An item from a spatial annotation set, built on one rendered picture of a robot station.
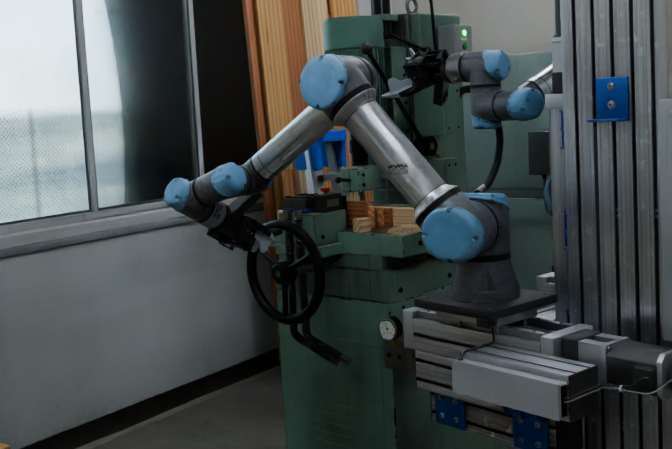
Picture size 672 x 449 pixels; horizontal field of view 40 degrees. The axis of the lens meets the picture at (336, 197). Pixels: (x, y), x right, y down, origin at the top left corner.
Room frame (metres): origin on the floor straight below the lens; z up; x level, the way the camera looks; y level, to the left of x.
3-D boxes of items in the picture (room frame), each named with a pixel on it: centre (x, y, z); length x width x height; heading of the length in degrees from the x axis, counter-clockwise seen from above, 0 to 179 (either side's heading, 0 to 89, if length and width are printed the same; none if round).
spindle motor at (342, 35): (2.72, -0.08, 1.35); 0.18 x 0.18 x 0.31
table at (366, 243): (2.65, 0.01, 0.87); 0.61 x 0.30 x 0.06; 48
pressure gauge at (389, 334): (2.38, -0.13, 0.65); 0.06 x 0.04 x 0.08; 48
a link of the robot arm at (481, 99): (2.28, -0.39, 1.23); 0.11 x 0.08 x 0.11; 27
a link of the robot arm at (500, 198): (1.98, -0.31, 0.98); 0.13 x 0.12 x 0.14; 151
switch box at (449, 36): (2.86, -0.40, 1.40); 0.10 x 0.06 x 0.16; 138
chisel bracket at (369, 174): (2.73, -0.09, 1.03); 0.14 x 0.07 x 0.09; 138
